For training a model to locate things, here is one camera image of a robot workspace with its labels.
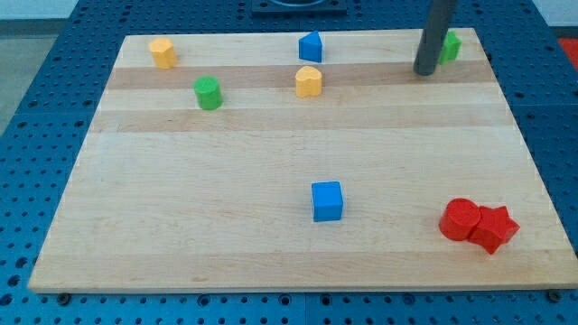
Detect yellow heart block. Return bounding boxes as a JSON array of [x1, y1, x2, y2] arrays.
[[294, 66, 322, 98]]

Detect wooden board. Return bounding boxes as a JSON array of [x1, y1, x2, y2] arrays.
[[28, 28, 577, 294]]

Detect blue cube block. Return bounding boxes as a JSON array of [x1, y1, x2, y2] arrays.
[[312, 181, 344, 222]]

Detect green cylinder block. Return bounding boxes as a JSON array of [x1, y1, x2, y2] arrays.
[[193, 76, 223, 110]]

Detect blue triangle block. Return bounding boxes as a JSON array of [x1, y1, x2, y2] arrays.
[[298, 31, 323, 63]]

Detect yellow hexagon block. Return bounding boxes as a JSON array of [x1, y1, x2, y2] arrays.
[[148, 38, 178, 69]]

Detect red cylinder block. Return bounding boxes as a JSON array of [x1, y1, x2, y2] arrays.
[[439, 198, 480, 241]]

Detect green star block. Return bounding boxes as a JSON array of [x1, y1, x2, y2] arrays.
[[439, 31, 461, 65]]

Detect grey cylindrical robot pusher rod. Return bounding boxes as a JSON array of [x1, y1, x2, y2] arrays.
[[413, 0, 458, 77]]

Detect red star block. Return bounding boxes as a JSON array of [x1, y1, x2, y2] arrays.
[[468, 206, 520, 255]]

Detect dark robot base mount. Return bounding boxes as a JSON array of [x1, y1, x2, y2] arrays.
[[250, 0, 348, 15]]

